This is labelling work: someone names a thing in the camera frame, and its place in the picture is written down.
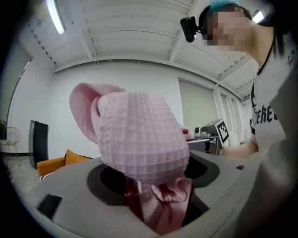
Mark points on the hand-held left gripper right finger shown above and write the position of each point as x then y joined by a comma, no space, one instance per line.
228,181

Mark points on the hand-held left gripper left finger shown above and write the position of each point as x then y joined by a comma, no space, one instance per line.
76,209

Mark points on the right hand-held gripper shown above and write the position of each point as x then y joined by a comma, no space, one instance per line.
223,131

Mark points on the orange sofa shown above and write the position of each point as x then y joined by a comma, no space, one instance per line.
50,163

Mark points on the pink cloth garment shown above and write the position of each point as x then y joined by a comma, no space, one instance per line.
139,139

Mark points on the person's right forearm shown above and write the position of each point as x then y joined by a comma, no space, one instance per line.
242,150

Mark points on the white desktop device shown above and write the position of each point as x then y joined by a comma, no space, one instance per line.
198,132

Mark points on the grey desk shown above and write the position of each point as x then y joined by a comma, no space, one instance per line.
198,140

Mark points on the white roller blind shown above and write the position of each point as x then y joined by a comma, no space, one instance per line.
198,104

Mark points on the large orange cushion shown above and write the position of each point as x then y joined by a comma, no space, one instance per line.
76,160

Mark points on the person's grey printed t-shirt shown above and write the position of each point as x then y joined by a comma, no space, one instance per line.
267,93

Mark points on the black rectangular panel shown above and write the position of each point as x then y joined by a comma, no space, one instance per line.
40,144

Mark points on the person's head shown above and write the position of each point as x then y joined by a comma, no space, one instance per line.
232,30

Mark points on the green potted plant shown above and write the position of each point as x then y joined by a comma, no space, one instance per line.
2,126

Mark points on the ceiling tube light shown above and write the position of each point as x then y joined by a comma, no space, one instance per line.
57,21
258,16

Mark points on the teal hair band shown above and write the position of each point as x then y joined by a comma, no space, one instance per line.
223,2

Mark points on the black head-worn camera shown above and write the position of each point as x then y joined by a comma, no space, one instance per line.
189,28

